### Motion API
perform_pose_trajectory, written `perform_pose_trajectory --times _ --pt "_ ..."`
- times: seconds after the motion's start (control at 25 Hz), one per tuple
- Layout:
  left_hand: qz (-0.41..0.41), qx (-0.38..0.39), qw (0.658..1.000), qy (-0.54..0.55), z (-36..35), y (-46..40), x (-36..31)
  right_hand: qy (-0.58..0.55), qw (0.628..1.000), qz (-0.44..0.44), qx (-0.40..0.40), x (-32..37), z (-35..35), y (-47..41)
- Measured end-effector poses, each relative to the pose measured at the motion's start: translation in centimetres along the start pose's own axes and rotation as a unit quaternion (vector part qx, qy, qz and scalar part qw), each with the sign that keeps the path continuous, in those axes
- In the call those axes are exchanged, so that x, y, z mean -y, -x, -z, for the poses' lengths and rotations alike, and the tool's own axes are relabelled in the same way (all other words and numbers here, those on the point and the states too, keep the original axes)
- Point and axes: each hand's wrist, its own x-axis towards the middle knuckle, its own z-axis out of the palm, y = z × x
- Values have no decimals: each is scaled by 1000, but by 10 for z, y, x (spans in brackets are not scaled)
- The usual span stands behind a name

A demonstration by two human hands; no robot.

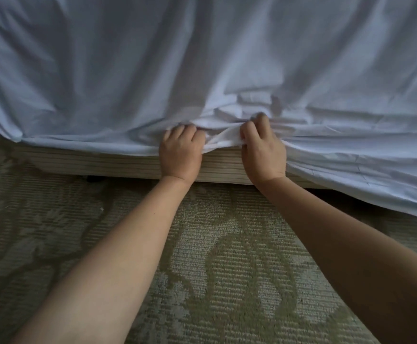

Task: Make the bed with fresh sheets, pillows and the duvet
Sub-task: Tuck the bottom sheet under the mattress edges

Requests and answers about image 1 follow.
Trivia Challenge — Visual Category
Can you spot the person's left hand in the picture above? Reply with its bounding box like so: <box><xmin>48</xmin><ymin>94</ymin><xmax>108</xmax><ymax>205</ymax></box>
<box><xmin>158</xmin><ymin>124</ymin><xmax>208</xmax><ymax>187</ymax></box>

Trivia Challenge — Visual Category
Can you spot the white bed sheet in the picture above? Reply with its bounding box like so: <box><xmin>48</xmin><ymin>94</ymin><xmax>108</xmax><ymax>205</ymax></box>
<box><xmin>0</xmin><ymin>0</ymin><xmax>417</xmax><ymax>223</ymax></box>

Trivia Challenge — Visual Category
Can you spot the person's right forearm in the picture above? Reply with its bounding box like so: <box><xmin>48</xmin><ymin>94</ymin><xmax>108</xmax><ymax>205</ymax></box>
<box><xmin>255</xmin><ymin>175</ymin><xmax>417</xmax><ymax>344</ymax></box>

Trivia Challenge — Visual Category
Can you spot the person's left forearm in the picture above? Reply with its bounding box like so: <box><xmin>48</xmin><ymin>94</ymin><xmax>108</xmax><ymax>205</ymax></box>
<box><xmin>11</xmin><ymin>175</ymin><xmax>194</xmax><ymax>344</ymax></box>

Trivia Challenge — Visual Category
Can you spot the person's right hand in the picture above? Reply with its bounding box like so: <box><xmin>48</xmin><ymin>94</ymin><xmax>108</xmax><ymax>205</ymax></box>
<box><xmin>239</xmin><ymin>113</ymin><xmax>288</xmax><ymax>188</ymax></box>

